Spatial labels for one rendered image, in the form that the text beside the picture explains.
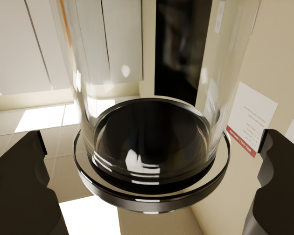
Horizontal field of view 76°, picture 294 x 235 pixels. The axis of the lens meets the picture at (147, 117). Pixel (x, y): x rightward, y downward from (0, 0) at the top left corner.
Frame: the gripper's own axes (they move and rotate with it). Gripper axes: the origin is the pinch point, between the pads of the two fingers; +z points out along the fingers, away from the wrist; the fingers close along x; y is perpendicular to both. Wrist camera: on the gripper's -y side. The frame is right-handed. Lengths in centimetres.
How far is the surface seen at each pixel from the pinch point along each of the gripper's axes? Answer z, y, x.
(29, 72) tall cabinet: 226, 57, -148
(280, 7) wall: 60, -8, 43
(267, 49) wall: 61, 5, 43
